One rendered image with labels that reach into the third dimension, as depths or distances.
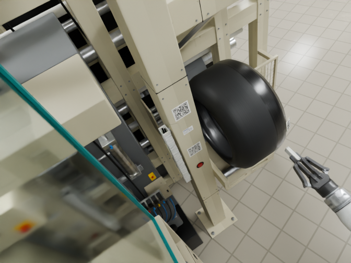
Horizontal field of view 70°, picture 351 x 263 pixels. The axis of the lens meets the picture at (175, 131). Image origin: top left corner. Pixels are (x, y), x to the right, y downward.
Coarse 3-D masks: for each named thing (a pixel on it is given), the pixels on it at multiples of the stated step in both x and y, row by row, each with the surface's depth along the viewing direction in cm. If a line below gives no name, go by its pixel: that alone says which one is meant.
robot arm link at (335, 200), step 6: (336, 192) 93; (342, 192) 93; (330, 198) 94; (336, 198) 93; (342, 198) 92; (348, 198) 92; (330, 204) 95; (336, 204) 93; (342, 204) 91; (336, 210) 93
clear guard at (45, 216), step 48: (0, 96) 34; (0, 144) 26; (48, 144) 40; (0, 192) 22; (48, 192) 30; (96, 192) 49; (0, 240) 18; (48, 240) 24; (96, 240) 35; (144, 240) 63
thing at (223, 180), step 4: (212, 164) 144; (212, 168) 143; (216, 168) 142; (216, 172) 141; (220, 172) 140; (216, 176) 146; (220, 176) 139; (224, 176) 138; (220, 180) 141; (224, 180) 137; (224, 184) 139; (228, 184) 141
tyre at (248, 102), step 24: (216, 72) 117; (240, 72) 112; (192, 96) 125; (216, 96) 109; (240, 96) 107; (264, 96) 108; (216, 120) 113; (240, 120) 106; (264, 120) 108; (216, 144) 154; (240, 144) 110; (264, 144) 112
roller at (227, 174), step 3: (228, 168) 144; (231, 168) 143; (234, 168) 143; (237, 168) 143; (240, 168) 144; (225, 171) 143; (228, 171) 143; (231, 171) 143; (234, 171) 143; (225, 174) 142; (228, 174) 142; (231, 174) 143
